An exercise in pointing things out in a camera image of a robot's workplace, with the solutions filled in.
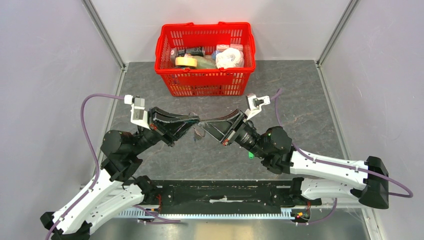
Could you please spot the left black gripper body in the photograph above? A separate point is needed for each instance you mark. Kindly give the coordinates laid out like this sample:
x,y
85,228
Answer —
x,y
154,127

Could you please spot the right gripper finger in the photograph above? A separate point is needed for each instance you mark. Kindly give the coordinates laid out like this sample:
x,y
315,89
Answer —
x,y
222,131
230,118

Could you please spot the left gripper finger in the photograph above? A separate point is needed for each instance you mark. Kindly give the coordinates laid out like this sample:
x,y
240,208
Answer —
x,y
159,115
175,131

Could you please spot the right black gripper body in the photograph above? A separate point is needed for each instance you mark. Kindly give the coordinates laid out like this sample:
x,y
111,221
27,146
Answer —
x,y
240,131

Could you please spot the wire keyring with keys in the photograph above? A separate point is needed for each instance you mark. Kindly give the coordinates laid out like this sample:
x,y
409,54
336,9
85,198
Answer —
x,y
198,135

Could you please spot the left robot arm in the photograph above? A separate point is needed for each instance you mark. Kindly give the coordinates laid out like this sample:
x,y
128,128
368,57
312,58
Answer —
x,y
90,209

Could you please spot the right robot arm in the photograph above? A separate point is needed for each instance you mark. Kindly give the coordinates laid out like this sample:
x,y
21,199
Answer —
x,y
365,180

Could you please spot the key with green tag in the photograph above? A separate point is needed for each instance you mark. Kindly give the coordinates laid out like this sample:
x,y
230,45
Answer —
x,y
251,155

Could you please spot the red plastic shopping basket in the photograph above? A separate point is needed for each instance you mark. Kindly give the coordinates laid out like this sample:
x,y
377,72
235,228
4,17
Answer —
x,y
185,82

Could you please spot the white crumpled plastic bag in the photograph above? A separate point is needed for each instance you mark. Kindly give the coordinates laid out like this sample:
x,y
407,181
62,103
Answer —
x,y
230,58

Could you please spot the yellow masking tape roll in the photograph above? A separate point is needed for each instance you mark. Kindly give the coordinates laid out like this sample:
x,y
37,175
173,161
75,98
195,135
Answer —
x,y
186,62

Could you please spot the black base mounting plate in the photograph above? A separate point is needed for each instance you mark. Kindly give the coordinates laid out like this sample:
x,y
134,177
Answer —
x,y
226,197

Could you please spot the pink box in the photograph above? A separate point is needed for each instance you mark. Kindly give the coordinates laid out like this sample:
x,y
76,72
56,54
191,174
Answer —
x,y
239,47

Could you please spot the black can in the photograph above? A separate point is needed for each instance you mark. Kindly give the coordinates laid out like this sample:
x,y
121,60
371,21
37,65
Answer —
x,y
192,51

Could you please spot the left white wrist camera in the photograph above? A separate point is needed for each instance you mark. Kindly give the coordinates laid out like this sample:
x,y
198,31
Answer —
x,y
139,116

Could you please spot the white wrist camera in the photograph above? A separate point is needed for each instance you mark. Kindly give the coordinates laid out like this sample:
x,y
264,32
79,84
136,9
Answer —
x,y
254,104
139,116

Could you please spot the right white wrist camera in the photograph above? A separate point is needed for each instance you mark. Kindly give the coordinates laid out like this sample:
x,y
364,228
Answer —
x,y
254,104

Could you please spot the white slotted cable duct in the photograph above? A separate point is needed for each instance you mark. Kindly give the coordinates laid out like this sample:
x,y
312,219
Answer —
x,y
282,214

